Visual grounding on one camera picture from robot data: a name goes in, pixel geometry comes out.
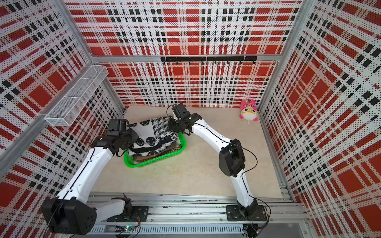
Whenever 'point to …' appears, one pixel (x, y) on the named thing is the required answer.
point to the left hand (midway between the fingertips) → (138, 135)
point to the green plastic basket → (128, 163)
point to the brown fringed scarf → (156, 155)
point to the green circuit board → (126, 228)
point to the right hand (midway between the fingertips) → (169, 127)
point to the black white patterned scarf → (154, 135)
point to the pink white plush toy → (248, 112)
